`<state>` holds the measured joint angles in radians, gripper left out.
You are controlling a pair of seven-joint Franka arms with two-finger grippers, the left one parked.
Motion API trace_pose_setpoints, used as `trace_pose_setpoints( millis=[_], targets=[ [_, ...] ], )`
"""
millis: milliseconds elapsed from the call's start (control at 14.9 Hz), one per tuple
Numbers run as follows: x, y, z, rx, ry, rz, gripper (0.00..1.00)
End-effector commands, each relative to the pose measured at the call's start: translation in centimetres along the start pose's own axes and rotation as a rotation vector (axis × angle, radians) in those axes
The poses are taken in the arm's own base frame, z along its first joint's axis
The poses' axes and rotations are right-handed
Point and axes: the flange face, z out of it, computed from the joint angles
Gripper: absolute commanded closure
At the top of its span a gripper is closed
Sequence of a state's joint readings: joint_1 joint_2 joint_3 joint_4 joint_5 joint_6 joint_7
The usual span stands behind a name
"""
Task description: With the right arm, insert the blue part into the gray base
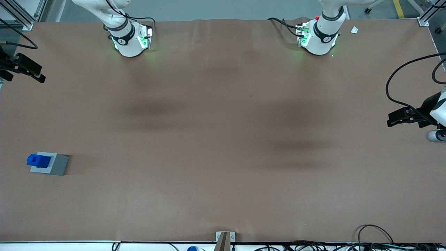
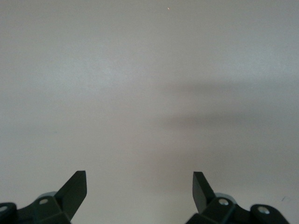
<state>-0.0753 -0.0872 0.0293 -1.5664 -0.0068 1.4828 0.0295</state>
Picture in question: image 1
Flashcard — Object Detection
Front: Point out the black right arm base cable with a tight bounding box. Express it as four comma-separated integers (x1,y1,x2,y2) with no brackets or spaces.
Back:
106,0,156,33

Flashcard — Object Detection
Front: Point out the black arm base cable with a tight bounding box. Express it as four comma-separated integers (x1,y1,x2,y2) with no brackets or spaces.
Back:
106,0,156,33
267,17,301,37

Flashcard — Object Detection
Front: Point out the aluminium frame post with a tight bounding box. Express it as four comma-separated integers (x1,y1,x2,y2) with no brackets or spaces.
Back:
0,0,47,31
417,0,446,27

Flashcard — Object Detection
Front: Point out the white chair leg with caster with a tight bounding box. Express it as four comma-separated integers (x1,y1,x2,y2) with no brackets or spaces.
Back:
364,0,388,14

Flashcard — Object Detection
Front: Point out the blue plastic block part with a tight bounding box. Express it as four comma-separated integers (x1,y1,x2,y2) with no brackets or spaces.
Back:
27,154,52,169

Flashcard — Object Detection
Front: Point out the tangled black cable bundle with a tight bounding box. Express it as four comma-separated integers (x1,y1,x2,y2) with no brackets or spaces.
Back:
254,240,446,251

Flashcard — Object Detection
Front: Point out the brown paper table cover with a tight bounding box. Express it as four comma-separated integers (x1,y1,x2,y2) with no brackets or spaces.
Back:
0,17,446,243

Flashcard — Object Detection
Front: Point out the short black looped cable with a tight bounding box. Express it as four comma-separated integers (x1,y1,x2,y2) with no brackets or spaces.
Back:
432,58,446,85

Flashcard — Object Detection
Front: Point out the black right arm wrist cable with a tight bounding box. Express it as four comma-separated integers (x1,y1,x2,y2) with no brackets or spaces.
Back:
0,18,38,50

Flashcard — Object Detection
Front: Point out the metal bracket with brown post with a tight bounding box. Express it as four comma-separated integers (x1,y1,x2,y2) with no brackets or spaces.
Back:
216,231,236,251

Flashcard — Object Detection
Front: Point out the white table edge rail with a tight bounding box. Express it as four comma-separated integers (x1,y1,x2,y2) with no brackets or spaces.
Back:
0,241,446,251

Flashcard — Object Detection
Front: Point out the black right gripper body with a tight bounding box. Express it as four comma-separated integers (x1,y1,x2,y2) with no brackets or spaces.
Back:
0,45,18,72

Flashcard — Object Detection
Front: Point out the black arched cable loop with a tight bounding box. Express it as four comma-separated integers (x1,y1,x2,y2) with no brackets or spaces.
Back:
358,225,394,244

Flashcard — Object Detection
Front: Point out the black left arm base cable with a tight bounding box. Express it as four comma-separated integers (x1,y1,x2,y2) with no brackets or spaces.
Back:
267,17,301,37

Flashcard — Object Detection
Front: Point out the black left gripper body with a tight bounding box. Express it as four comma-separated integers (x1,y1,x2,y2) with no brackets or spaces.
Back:
416,92,441,128

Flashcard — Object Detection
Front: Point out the gray square base block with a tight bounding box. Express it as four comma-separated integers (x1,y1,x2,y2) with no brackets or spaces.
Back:
30,152,69,176

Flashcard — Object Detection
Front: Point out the long black left arm cable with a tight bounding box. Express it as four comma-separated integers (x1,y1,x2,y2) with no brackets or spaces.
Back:
385,52,446,122

